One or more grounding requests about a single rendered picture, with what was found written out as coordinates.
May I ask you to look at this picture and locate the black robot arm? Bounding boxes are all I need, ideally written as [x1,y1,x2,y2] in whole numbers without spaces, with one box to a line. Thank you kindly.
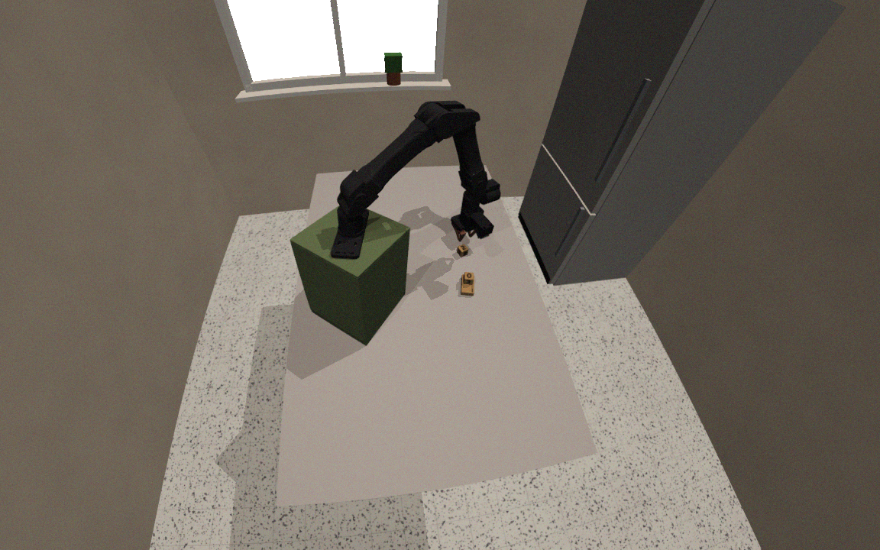
[331,101,500,259]

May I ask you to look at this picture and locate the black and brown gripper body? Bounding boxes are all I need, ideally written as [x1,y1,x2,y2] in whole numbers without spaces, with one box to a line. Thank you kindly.
[451,207,478,232]

